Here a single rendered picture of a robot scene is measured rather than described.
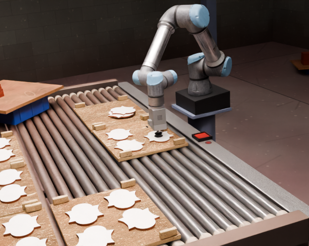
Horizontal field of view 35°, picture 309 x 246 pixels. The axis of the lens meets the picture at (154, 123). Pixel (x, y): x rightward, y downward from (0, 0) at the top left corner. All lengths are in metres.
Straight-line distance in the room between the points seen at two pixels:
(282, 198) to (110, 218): 0.64
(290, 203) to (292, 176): 2.24
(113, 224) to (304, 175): 2.61
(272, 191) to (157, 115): 0.69
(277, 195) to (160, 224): 0.48
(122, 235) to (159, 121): 0.81
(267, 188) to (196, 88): 1.12
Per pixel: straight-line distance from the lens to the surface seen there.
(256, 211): 1.80
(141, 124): 2.57
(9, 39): 7.23
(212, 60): 2.76
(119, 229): 1.67
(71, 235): 1.69
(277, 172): 4.14
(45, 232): 1.73
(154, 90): 2.26
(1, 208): 1.93
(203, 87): 2.90
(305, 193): 3.84
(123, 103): 2.92
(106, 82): 3.37
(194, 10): 2.51
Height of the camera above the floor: 1.83
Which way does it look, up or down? 20 degrees down
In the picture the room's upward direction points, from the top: 4 degrees counter-clockwise
